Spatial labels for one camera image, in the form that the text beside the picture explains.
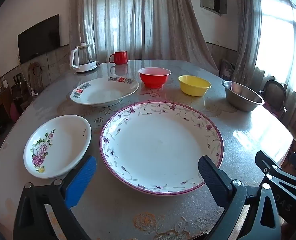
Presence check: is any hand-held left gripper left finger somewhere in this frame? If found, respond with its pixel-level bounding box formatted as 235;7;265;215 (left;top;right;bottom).
13;155;98;240

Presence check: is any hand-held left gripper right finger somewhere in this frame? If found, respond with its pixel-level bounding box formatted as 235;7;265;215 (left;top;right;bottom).
198;155;284;240

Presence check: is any white plate with rose print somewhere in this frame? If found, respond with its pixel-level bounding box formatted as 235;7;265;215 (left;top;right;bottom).
23;115;92;179

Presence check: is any large purple floral rim plate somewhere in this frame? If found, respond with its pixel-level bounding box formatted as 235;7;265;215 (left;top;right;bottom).
99;100;224;196

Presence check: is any stainless steel bowl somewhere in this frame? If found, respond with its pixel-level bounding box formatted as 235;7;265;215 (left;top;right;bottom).
221;80;265;112

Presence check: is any yellow plastic bowl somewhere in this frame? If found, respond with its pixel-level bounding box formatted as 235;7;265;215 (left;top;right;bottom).
178;75;212;97

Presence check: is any red plastic bowl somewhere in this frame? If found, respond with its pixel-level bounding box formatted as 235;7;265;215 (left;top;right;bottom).
138;67;171;89

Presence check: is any dark round back chair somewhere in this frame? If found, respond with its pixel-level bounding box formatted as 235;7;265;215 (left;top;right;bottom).
259;79;287;120

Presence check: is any printed cushion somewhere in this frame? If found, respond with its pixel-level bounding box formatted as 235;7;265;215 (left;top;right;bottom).
220;59;236;79

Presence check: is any pink bag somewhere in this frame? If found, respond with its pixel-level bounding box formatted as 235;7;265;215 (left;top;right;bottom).
10;104;20;120

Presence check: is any wooden chair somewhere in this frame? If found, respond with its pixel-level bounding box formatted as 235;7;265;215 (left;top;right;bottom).
28;62;45;93

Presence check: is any white glass electric kettle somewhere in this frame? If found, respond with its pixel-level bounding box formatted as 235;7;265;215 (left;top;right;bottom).
70;42;98;73

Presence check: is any beige side window curtain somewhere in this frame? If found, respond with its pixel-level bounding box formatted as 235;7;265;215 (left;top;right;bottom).
231;0;265;83

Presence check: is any red mug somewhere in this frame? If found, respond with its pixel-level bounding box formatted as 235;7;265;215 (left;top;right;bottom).
109;51;128;65

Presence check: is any beige sheer curtain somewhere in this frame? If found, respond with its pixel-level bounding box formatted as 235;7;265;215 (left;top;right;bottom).
68;0;219;73

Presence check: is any black wall television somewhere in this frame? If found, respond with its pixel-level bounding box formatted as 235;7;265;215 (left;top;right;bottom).
18;14;61;64

